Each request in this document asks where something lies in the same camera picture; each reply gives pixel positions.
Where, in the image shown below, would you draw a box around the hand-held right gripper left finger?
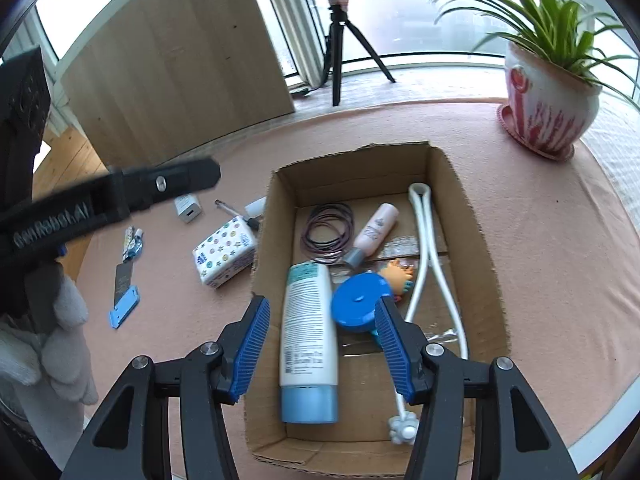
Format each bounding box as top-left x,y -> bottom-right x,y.
60,294 -> 272,480

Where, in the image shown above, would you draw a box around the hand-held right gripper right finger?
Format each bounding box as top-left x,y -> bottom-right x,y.
374,296 -> 581,480

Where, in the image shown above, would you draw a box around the white wall charger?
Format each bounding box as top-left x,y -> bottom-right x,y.
173,194 -> 202,224

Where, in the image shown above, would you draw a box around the blue round tape measure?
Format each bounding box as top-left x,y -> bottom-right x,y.
331,272 -> 393,333

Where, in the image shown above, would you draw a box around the white blue-capped lotion tube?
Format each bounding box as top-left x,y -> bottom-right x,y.
279,261 -> 341,424

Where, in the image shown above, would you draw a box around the clear black pen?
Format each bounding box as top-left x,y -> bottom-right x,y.
215,199 -> 261,231

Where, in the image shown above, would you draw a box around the cartoon figure keychain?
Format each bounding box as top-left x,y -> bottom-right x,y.
375,258 -> 416,303

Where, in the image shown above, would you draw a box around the blue folding phone stand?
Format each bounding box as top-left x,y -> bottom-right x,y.
108,285 -> 141,330

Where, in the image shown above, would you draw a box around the dotted white tissue pack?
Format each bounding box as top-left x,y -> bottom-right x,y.
192,215 -> 259,289

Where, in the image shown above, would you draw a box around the small pink bottle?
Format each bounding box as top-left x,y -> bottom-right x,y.
342,203 -> 400,267

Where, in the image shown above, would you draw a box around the purple hair ties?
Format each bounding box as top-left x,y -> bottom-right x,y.
300,203 -> 355,266

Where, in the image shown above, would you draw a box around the cardboard box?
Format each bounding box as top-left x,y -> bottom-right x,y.
243,141 -> 512,478

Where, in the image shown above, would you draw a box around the person's left forearm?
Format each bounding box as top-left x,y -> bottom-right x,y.
0,375 -> 88,480

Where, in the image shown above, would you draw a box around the person's left hand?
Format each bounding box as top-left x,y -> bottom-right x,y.
0,260 -> 99,406

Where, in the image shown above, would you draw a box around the black printed card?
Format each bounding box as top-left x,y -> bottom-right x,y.
113,260 -> 135,307

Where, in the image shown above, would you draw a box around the wooden board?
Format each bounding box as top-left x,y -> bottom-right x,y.
60,0 -> 296,168

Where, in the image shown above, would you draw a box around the black tripod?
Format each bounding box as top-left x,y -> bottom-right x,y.
320,0 -> 397,107

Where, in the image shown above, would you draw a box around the red white pot saucer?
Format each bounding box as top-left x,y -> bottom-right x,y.
496,103 -> 576,162

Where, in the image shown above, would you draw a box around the red white plant pot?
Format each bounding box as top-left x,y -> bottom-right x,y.
504,40 -> 602,153

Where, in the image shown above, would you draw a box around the green spider plant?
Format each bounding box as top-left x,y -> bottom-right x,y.
430,0 -> 640,111

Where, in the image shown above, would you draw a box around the white cable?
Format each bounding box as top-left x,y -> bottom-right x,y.
389,182 -> 469,445

